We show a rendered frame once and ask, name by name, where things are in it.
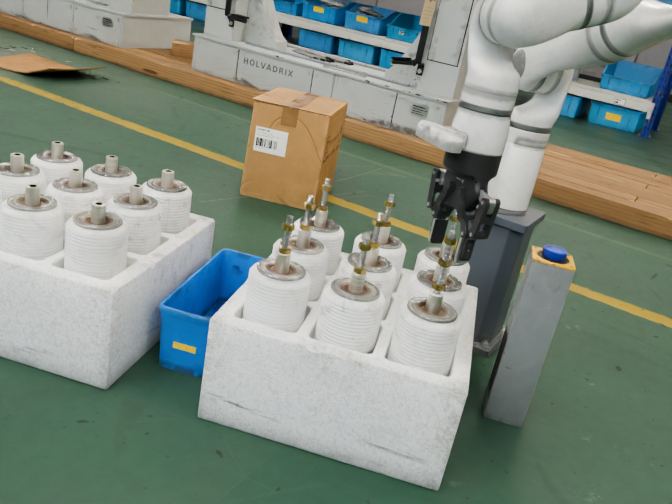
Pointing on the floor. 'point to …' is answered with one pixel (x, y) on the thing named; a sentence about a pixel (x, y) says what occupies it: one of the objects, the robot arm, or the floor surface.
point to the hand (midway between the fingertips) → (449, 243)
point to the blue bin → (199, 309)
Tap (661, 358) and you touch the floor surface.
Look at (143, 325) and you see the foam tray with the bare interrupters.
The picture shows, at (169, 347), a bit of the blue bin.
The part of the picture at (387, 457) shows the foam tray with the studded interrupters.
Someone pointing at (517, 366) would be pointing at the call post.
